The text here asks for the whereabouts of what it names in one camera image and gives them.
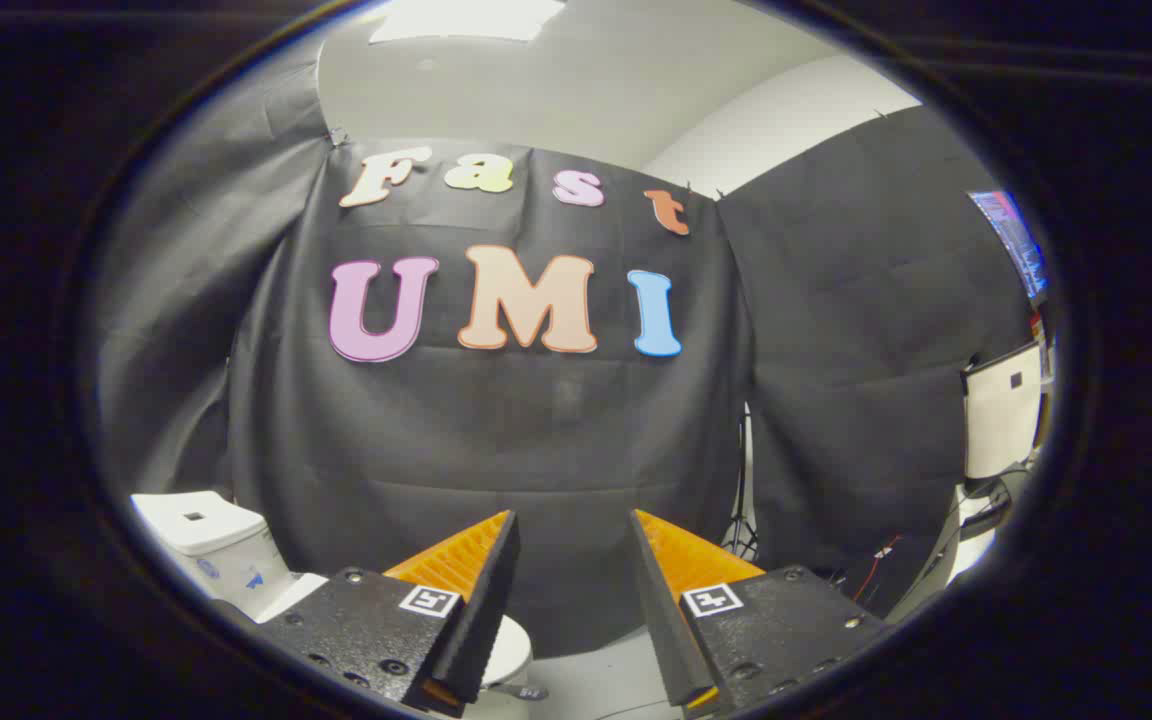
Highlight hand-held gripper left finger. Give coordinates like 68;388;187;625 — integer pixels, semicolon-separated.
261;510;522;719

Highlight white toilet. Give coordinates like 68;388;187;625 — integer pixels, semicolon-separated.
130;490;537;720

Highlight ceiling light panel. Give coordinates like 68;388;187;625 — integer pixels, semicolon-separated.
368;0;567;44

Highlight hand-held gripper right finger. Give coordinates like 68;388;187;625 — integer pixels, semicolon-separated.
629;508;893;716

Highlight black backdrop cloth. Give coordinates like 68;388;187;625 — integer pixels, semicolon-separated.
96;62;1037;661

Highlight black tripod stand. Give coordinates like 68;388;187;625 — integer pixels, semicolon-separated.
724;404;763;561

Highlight white board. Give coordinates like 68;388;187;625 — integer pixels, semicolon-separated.
962;342;1045;480

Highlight red cable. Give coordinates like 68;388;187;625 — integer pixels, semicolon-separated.
854;534;905;603

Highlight computer monitor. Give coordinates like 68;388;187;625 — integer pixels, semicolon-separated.
969;190;1049;303

